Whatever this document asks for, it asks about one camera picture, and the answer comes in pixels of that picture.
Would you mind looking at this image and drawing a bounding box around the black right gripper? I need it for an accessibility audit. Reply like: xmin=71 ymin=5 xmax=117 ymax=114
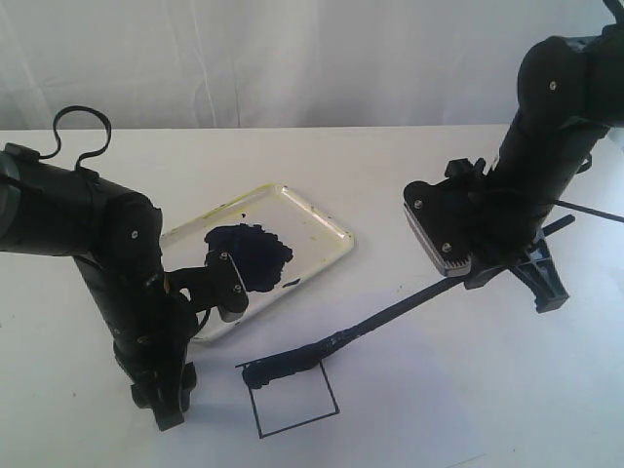
xmin=464 ymin=194 xmax=575 ymax=313

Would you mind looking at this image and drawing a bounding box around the white paper with square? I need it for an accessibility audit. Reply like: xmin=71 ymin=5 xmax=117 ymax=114
xmin=153 ymin=291 xmax=485 ymax=467

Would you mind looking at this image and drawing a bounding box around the white paint tray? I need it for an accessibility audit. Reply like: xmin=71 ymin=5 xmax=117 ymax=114
xmin=161 ymin=184 xmax=354 ymax=342

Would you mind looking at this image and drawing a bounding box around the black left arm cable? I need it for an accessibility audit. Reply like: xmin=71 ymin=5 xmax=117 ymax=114
xmin=38 ymin=104 xmax=114 ymax=172

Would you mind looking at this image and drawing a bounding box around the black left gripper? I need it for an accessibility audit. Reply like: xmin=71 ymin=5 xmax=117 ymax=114
xmin=112 ymin=292 xmax=197 ymax=431

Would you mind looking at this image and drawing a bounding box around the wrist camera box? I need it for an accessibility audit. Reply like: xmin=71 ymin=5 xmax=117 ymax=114
xmin=403 ymin=158 xmax=486 ymax=277
xmin=168 ymin=249 xmax=250 ymax=324

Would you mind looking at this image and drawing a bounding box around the white backdrop curtain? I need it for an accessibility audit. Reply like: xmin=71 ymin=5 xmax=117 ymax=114
xmin=1 ymin=1 xmax=612 ymax=130

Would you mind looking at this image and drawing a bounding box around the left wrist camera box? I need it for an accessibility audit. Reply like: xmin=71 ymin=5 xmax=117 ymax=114
xmin=168 ymin=249 xmax=250 ymax=324

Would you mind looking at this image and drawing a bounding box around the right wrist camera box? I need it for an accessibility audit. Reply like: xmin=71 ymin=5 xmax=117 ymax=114
xmin=403 ymin=158 xmax=486 ymax=277

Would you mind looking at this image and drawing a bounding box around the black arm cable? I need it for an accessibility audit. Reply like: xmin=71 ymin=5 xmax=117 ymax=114
xmin=38 ymin=104 xmax=114 ymax=172
xmin=555 ymin=197 xmax=624 ymax=221

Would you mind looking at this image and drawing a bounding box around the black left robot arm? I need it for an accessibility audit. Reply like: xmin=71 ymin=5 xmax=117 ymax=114
xmin=1 ymin=143 xmax=197 ymax=431

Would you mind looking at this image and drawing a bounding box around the black paintbrush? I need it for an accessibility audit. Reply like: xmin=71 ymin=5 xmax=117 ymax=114
xmin=242 ymin=278 xmax=461 ymax=389

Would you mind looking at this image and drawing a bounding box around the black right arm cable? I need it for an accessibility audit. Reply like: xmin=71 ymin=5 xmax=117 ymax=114
xmin=555 ymin=197 xmax=624 ymax=221

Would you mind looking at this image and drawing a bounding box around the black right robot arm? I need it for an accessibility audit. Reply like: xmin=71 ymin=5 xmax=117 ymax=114
xmin=468 ymin=1 xmax=623 ymax=313

